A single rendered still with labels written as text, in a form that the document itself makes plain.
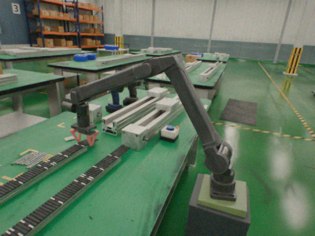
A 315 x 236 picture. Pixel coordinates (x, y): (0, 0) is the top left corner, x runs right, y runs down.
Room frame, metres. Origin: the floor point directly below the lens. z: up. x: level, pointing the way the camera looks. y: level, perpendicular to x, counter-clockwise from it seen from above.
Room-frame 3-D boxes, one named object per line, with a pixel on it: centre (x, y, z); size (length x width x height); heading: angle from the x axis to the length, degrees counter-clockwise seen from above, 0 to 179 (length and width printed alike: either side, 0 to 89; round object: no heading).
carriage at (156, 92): (1.68, 0.00, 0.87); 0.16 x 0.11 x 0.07; 156
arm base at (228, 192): (0.64, -0.25, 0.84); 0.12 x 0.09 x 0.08; 169
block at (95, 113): (1.25, 0.40, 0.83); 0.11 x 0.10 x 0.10; 73
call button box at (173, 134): (1.07, -0.08, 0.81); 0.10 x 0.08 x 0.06; 66
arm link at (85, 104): (0.91, 0.34, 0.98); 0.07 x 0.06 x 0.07; 65
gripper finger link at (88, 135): (0.90, 0.31, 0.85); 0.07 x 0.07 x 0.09; 66
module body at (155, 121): (1.37, -0.08, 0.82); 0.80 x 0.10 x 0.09; 156
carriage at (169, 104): (1.37, -0.08, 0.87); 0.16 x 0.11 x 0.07; 156
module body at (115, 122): (1.45, 0.10, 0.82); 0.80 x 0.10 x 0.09; 156
